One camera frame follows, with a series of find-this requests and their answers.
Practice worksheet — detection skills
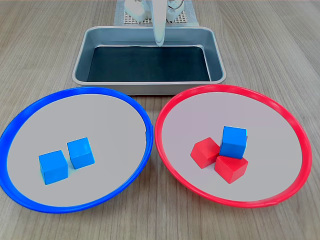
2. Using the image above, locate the blue cube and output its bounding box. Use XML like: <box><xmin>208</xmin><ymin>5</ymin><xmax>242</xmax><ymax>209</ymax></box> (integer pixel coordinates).
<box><xmin>66</xmin><ymin>137</ymin><xmax>96</xmax><ymax>170</ymax></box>
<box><xmin>38</xmin><ymin>149</ymin><xmax>69</xmax><ymax>186</ymax></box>
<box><xmin>219</xmin><ymin>125</ymin><xmax>248</xmax><ymax>160</ymax></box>

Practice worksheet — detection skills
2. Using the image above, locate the pale perforated plate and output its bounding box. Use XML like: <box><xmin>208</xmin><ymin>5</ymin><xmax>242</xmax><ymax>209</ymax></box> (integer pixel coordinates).
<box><xmin>123</xmin><ymin>9</ymin><xmax>188</xmax><ymax>25</ymax></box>

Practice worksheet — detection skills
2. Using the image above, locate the steel tray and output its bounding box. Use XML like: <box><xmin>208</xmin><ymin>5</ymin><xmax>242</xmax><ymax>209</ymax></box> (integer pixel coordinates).
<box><xmin>71</xmin><ymin>25</ymin><xmax>227</xmax><ymax>96</ymax></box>

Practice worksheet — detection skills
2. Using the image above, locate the blue-rimmed white plate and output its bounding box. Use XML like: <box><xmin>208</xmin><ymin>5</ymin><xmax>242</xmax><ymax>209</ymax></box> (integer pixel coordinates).
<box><xmin>0</xmin><ymin>86</ymin><xmax>154</xmax><ymax>215</ymax></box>

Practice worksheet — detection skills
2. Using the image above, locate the red cube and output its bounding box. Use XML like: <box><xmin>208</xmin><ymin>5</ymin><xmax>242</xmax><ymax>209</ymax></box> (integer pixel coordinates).
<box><xmin>214</xmin><ymin>154</ymin><xmax>249</xmax><ymax>185</ymax></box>
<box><xmin>190</xmin><ymin>136</ymin><xmax>221</xmax><ymax>170</ymax></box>

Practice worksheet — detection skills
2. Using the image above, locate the red-rimmed white plate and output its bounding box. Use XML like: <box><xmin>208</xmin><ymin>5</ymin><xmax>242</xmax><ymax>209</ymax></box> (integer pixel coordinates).
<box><xmin>154</xmin><ymin>84</ymin><xmax>313</xmax><ymax>209</ymax></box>

